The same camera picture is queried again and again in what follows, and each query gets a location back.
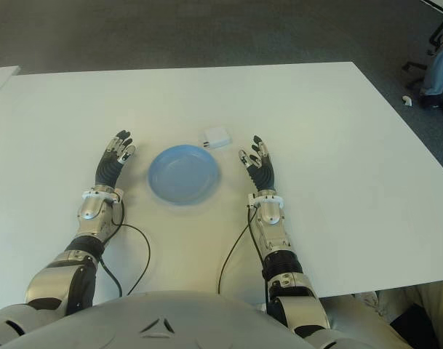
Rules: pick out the black shoe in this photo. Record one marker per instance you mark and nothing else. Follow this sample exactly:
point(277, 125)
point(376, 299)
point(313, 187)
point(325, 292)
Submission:
point(430, 102)

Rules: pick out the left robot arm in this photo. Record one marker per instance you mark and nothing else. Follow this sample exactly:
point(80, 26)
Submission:
point(94, 209)

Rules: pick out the small white floor object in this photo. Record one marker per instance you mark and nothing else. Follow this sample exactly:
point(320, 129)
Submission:
point(407, 100)

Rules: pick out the person leg in jeans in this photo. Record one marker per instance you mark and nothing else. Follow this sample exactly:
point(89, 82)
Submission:
point(439, 72)

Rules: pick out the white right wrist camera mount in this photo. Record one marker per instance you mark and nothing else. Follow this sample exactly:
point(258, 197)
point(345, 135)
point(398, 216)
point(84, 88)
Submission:
point(266, 199)

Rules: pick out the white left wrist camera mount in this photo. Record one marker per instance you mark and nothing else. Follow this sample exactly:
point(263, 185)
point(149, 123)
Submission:
point(97, 193)

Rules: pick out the black office chair base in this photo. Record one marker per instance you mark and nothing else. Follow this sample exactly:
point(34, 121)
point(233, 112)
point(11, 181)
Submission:
point(414, 67)

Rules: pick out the grey robot torso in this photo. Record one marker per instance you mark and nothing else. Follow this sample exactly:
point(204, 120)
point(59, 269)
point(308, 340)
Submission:
point(170, 327)

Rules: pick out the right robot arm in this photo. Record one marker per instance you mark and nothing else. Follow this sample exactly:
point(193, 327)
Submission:
point(270, 214)

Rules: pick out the white wall charger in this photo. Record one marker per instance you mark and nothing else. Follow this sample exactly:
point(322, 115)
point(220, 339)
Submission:
point(217, 137)

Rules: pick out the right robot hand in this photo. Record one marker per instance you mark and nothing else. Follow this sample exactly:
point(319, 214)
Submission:
point(264, 176)

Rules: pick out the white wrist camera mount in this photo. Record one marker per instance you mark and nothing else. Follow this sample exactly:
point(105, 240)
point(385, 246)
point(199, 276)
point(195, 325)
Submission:
point(266, 199)
point(97, 193)

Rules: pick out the blue plastic plate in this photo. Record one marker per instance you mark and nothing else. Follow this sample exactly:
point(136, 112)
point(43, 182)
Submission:
point(184, 174)

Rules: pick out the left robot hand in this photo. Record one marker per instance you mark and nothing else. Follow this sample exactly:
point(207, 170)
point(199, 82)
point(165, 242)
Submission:
point(110, 171)

